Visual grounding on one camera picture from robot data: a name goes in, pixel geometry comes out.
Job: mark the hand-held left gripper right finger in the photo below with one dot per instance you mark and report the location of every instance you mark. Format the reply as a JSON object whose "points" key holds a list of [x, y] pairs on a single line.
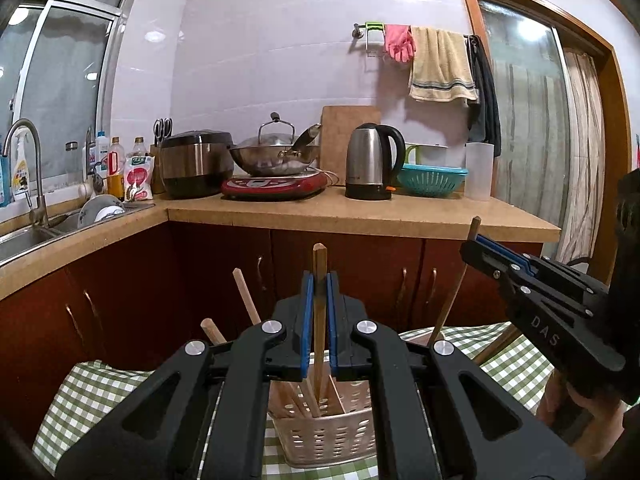
{"points": [[332, 325]]}

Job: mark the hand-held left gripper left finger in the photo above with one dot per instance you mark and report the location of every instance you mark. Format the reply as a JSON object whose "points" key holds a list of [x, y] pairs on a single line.
{"points": [[309, 325]]}

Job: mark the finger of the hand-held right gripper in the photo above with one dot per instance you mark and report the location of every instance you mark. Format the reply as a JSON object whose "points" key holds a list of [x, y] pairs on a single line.
{"points": [[510, 252], [510, 282]]}

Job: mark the tan wooden chopstick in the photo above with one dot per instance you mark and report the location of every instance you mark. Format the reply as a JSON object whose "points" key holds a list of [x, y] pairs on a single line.
{"points": [[245, 295], [452, 294], [212, 331], [307, 401], [320, 310], [492, 348]]}

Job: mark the pink perforated utensil holder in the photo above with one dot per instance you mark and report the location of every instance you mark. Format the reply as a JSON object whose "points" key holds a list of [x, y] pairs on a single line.
{"points": [[325, 435]]}

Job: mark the person's right hand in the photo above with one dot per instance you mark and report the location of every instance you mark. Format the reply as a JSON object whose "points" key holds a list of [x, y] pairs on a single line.
{"points": [[595, 415]]}

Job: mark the translucent plastic container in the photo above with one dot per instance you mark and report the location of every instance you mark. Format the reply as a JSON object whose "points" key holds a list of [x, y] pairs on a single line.
{"points": [[479, 170]]}

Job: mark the teal plastic colander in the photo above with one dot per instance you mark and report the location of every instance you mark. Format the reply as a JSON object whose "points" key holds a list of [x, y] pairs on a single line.
{"points": [[432, 177]]}

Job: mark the tan kitchen countertop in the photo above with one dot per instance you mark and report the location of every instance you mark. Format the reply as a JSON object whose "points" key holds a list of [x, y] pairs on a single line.
{"points": [[350, 215]]}

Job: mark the striped curtain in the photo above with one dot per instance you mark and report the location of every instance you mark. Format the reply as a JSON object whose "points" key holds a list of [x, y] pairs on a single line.
{"points": [[585, 160]]}

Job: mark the frosted glass sliding door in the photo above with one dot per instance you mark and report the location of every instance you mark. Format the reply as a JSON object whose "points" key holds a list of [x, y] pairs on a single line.
{"points": [[525, 125]]}

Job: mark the red induction cooker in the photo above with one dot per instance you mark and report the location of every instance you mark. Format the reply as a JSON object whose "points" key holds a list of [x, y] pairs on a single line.
{"points": [[275, 186]]}

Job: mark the dark hanging cloth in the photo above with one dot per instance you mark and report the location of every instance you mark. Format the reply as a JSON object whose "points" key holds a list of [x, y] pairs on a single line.
{"points": [[485, 95]]}

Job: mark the steel electric kettle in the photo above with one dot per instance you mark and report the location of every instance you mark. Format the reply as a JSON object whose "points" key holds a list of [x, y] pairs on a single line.
{"points": [[370, 160]]}

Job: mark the steel wok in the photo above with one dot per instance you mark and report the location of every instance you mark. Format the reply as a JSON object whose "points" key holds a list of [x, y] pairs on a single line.
{"points": [[275, 157]]}

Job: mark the steel wok lid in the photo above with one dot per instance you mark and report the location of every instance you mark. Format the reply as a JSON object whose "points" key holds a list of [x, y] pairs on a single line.
{"points": [[275, 136]]}

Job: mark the wooden cutting board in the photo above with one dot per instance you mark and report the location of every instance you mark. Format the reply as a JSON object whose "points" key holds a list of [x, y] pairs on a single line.
{"points": [[345, 130]]}

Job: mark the beige striped towel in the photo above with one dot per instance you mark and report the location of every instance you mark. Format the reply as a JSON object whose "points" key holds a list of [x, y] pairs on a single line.
{"points": [[442, 67]]}

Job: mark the dark rice cooker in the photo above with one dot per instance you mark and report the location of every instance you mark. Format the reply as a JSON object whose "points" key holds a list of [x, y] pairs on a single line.
{"points": [[195, 162]]}

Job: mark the wooden block with scissors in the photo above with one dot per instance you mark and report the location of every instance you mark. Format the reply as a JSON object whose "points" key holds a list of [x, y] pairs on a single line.
{"points": [[159, 160]]}

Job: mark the red and white pouch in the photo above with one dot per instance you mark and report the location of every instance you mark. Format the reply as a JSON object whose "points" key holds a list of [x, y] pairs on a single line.
{"points": [[139, 177]]}

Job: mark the pink rubber glove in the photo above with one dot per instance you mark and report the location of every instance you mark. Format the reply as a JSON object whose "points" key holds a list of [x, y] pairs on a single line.
{"points": [[400, 42]]}

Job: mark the dishes in sink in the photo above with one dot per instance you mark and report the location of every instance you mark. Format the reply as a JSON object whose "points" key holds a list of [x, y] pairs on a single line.
{"points": [[100, 207]]}

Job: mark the clear bottle yellow cap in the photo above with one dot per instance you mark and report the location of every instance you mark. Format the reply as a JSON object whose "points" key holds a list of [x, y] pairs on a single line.
{"points": [[138, 147]]}

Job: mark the yellow cooking oil bottle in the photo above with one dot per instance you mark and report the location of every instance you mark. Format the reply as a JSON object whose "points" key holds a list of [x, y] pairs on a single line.
{"points": [[116, 170]]}

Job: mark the green checked tablecloth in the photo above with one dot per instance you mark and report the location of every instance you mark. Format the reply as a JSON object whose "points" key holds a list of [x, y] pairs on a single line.
{"points": [[65, 395]]}

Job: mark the green plastic hook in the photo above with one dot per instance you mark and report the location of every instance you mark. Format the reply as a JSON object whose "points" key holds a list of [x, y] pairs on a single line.
{"points": [[374, 26]]}

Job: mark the white plastic bottle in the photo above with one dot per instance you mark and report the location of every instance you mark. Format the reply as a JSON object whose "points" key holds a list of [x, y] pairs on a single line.
{"points": [[102, 150]]}

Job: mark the small steel faucet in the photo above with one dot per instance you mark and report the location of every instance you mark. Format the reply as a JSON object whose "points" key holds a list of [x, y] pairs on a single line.
{"points": [[90, 155]]}

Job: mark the steel kitchen sink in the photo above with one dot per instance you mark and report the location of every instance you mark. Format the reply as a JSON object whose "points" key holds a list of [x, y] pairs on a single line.
{"points": [[20, 242]]}

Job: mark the tall steel faucet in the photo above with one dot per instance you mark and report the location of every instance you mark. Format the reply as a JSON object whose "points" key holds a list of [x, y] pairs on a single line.
{"points": [[37, 195]]}

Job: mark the white spray bottle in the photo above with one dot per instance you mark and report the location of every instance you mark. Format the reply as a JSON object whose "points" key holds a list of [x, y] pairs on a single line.
{"points": [[21, 170]]}

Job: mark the sliding window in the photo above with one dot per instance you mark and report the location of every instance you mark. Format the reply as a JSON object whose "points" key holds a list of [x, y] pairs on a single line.
{"points": [[60, 85]]}

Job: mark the metal towel rail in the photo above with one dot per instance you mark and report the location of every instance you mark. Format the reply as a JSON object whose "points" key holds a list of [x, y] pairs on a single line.
{"points": [[357, 30]]}

